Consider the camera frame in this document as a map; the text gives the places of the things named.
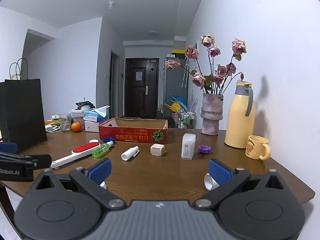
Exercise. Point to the black plastic frame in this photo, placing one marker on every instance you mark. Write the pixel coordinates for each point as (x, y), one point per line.
(85, 104)

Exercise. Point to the white bottle cap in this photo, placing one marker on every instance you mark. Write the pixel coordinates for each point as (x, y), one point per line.
(94, 141)

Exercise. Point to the yellow packet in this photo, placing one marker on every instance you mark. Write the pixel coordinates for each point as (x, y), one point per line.
(48, 122)

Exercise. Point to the white paper notice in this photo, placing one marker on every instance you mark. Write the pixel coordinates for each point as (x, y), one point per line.
(139, 75)

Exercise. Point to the ceiling sprinkler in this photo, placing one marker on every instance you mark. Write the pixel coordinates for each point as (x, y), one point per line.
(110, 4)

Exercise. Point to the white tape roll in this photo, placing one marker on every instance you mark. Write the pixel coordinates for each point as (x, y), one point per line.
(209, 182)

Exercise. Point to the purple and white tissue pack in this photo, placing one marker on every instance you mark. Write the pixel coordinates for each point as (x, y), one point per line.
(91, 126)

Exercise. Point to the red cardboard box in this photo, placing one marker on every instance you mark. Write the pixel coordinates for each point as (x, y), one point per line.
(132, 136)

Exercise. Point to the dried pink rose bouquet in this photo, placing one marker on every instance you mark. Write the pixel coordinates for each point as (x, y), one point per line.
(221, 71)

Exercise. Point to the grey refrigerator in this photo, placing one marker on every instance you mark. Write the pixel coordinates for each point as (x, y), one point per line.
(175, 90)

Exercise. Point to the orange fruit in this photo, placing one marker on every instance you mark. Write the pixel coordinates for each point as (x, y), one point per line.
(76, 127)

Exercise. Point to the yellow and black box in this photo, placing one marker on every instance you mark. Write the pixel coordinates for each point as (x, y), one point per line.
(179, 47)

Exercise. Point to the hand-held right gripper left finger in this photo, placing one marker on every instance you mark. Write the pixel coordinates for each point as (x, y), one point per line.
(101, 170)

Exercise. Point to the clear drinking glass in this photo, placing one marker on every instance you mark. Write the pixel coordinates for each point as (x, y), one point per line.
(65, 123)

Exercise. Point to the blue bottle cap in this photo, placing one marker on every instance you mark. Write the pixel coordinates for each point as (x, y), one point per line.
(108, 139)

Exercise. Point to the yellow thermos jug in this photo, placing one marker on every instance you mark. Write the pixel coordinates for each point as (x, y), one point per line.
(237, 120)

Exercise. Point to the beige charger plug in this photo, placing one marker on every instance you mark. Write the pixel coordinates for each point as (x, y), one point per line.
(157, 150)

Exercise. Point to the clear food container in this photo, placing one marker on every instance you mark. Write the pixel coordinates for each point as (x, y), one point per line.
(77, 116)

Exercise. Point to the small white plastic piece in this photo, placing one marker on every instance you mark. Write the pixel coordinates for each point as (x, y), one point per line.
(103, 186)

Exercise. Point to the blue and yellow bags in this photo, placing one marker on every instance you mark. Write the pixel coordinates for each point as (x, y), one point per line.
(175, 105)

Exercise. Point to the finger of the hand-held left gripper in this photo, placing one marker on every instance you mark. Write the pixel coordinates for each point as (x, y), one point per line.
(40, 160)
(7, 147)

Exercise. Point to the white spray bottle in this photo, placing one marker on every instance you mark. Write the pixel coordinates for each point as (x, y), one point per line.
(128, 153)

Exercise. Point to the blue tissue pack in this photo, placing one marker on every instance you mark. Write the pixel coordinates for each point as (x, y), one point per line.
(93, 115)

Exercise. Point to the pink ceramic vase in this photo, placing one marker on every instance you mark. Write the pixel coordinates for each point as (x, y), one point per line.
(211, 115)

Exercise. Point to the translucent white plastic box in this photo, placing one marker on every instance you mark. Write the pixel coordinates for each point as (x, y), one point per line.
(188, 147)

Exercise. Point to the purple feather decoration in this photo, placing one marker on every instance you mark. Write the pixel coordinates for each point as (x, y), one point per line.
(193, 102)

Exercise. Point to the black paper bag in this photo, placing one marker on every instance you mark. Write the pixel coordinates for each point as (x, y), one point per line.
(22, 110)

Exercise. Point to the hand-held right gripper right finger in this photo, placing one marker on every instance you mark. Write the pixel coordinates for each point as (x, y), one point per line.
(220, 172)

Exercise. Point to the yellow cartoon mug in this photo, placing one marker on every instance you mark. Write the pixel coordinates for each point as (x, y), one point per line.
(255, 147)

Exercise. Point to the purple bottle cap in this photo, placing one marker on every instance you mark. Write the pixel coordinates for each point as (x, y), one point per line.
(204, 149)

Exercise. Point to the green transparent plastic case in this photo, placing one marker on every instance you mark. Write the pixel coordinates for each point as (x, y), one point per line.
(100, 151)

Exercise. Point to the dark wooden door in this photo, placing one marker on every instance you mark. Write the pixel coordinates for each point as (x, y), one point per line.
(141, 95)

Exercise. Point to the hanging folded umbrellas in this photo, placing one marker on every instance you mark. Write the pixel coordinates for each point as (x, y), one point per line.
(185, 80)

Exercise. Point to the red and white lint brush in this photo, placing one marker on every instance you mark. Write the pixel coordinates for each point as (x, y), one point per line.
(85, 148)

